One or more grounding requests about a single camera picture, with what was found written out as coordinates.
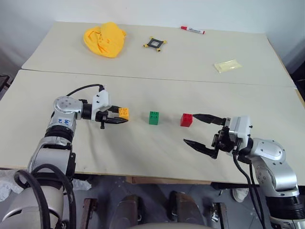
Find black square frame yellow corners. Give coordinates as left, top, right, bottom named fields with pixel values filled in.
left=142, top=36, right=168, bottom=54

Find crumpled white plastic sheet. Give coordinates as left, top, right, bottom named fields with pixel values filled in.
left=0, top=170, right=25, bottom=202
left=72, top=178, right=92, bottom=192

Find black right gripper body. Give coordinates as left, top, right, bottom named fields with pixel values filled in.
left=210, top=124, right=236, bottom=154

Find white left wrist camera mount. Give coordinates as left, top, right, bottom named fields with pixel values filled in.
left=91, top=90, right=112, bottom=122

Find red and white marker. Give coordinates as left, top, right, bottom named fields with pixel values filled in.
left=179, top=24, right=206, bottom=35

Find crumpled yellow cloth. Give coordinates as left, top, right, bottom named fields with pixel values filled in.
left=83, top=21, right=127, bottom=59

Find red toy brick cube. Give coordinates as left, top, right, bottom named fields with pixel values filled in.
left=180, top=113, right=193, bottom=127

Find white shoe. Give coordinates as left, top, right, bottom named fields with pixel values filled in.
left=232, top=187, right=250, bottom=203

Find green toy brick cube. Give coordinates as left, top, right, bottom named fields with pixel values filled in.
left=148, top=110, right=161, bottom=125

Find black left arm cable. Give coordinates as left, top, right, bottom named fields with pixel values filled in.
left=13, top=163, right=77, bottom=229
left=66, top=83, right=107, bottom=97

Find yellow toy brick cube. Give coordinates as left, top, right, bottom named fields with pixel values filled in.
left=118, top=107, right=131, bottom=121

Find dark rounded shape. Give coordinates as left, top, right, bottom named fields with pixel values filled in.
left=111, top=194, right=141, bottom=227
left=168, top=190, right=204, bottom=226

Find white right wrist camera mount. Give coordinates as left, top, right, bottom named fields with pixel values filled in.
left=224, top=115, right=253, bottom=157

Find pale yellow plastic packet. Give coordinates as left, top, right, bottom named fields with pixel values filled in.
left=213, top=59, right=244, bottom=74

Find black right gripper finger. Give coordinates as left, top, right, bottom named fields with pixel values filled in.
left=183, top=138, right=219, bottom=160
left=193, top=114, right=226, bottom=126

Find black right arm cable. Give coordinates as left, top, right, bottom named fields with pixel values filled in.
left=232, top=147, right=267, bottom=229

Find dark furniture piece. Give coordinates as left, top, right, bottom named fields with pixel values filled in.
left=287, top=54, right=305, bottom=107

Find dark chair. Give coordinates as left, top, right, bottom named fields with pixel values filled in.
left=0, top=74, right=13, bottom=95

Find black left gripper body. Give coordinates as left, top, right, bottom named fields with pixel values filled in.
left=94, top=106, right=114, bottom=130

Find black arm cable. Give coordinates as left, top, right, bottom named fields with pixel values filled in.
left=13, top=163, right=77, bottom=229
left=232, top=147, right=267, bottom=229
left=66, top=83, right=107, bottom=97

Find rusty metal bar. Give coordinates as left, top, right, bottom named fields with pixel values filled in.
left=82, top=197, right=99, bottom=229
left=211, top=202, right=230, bottom=229

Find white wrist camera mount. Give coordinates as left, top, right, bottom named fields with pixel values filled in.
left=91, top=90, right=112, bottom=122
left=224, top=115, right=253, bottom=157

